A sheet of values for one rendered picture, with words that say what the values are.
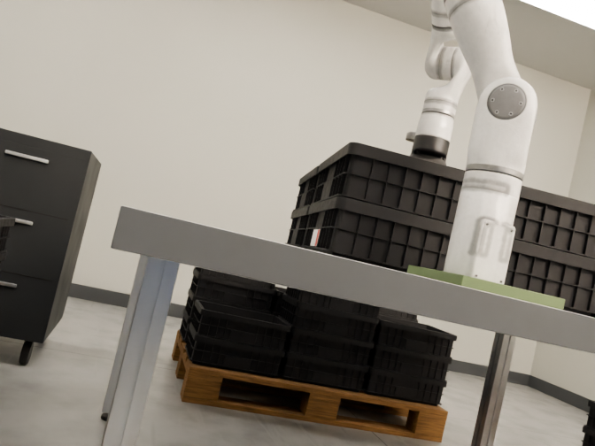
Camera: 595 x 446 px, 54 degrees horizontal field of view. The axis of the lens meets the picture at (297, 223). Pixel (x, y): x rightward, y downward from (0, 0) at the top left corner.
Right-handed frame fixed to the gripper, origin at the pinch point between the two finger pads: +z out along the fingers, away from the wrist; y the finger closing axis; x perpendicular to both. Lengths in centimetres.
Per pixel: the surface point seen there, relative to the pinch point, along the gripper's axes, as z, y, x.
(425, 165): -6.7, -2.3, -9.5
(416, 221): 4.6, -1.5, -9.4
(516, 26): -191, 113, 318
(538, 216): -2.6, 23.5, -6.0
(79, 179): 8, -110, 114
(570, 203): -6.7, 29.1, -6.6
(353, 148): -6.4, -16.9, -10.4
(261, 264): 18, -28, -67
